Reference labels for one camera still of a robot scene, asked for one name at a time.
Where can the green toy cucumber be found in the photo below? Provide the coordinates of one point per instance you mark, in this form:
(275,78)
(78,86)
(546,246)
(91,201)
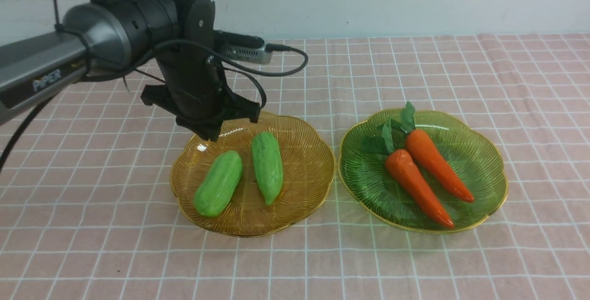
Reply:
(268,165)
(215,192)

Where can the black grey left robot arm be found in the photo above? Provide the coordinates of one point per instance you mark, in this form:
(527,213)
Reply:
(105,40)

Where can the orange toy carrot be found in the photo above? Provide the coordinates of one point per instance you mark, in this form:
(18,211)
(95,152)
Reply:
(401,166)
(423,150)

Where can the amber ribbed plastic plate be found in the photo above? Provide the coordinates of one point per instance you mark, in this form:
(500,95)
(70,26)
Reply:
(308,173)

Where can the green ribbed plastic plate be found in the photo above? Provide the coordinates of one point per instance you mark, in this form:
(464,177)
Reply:
(474,158)

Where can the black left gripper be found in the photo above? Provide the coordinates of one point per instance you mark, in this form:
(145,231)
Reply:
(196,91)

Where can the pink checked tablecloth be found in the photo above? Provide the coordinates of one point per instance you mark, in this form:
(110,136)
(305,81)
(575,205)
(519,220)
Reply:
(87,212)

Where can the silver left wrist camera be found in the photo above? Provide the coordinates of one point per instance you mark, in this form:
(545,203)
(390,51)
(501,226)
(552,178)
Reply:
(246,48)

